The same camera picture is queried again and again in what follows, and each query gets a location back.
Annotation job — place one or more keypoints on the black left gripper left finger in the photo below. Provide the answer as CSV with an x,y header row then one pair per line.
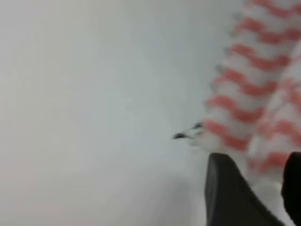
x,y
229,199

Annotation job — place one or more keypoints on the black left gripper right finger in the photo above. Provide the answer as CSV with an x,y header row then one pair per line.
x,y
291,187

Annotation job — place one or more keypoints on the pink white wavy towel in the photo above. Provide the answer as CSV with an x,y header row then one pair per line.
x,y
254,112

